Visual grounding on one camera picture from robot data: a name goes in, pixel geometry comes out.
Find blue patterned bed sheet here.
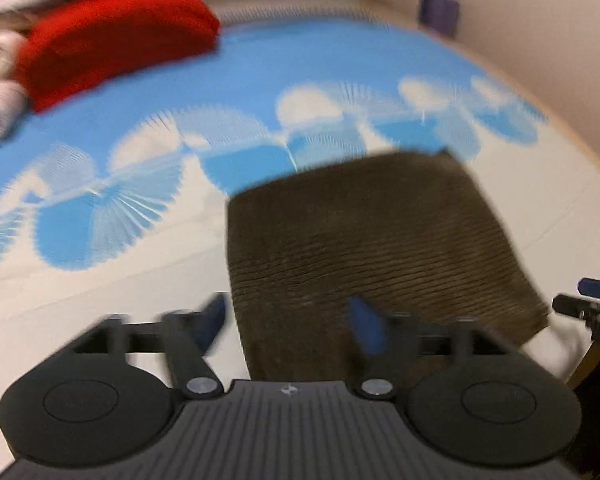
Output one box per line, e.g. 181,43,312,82
0,18,600,472

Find red folded blanket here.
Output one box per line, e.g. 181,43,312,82
14,0,221,112

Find dark brown corduroy pants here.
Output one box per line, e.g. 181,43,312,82
226,152,548,382

